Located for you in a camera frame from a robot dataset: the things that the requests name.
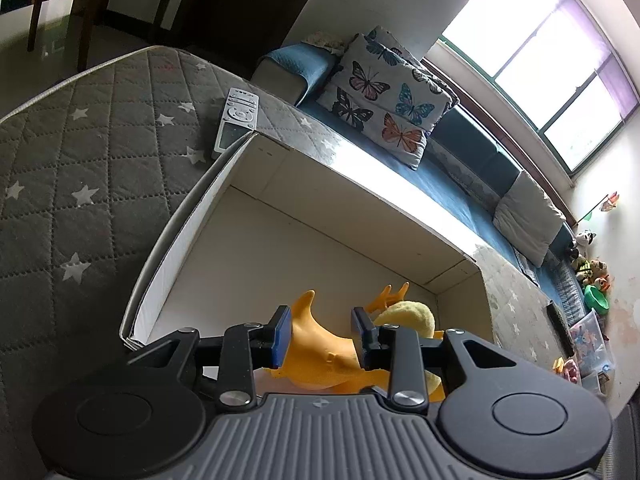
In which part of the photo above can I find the large butterfly print pillow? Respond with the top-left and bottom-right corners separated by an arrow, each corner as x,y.
316,34 -> 453,170

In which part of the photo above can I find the grey remote control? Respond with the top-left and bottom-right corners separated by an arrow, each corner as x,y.
214,87 -> 261,157

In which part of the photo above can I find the black flat object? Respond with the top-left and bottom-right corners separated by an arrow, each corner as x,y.
546,302 -> 574,357

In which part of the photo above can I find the yellow plush toy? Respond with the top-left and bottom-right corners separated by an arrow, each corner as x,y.
374,301 -> 445,401

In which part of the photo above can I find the pile of small toys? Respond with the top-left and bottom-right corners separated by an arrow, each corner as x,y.
572,256 -> 614,287

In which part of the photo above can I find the white cardboard box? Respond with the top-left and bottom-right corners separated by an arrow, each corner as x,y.
119,130 -> 496,396

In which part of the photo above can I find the orange rubber toy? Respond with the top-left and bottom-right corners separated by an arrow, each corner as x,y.
267,284 -> 446,403

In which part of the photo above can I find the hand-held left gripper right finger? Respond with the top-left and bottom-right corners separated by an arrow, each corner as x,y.
350,306 -> 525,408

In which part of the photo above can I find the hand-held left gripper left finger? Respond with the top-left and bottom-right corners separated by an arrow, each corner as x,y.
125,306 -> 293,408

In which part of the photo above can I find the grey star quilted mattress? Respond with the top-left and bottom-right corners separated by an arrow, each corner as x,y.
0,45 -> 571,480

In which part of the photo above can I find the white lace cloth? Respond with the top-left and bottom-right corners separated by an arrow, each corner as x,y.
304,31 -> 347,54

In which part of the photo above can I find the pink and yellow toy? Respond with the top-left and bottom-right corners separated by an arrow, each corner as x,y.
552,357 -> 582,384

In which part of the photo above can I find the clear plastic storage box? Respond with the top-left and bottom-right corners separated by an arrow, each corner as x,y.
567,308 -> 616,387

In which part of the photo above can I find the green plastic bowl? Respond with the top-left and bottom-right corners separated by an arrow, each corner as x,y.
582,284 -> 611,315

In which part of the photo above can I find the grey sofa cushion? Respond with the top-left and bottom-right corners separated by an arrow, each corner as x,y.
492,170 -> 568,267

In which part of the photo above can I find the small butterfly print pillow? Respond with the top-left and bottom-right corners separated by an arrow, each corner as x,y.
365,25 -> 461,108

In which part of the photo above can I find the green framed window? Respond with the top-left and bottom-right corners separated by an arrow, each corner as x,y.
422,0 -> 636,176

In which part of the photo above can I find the blue sofa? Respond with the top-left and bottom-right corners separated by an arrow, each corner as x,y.
250,40 -> 601,341

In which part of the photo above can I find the dark wooden chair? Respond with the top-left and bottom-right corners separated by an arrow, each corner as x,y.
27,0 -> 196,72

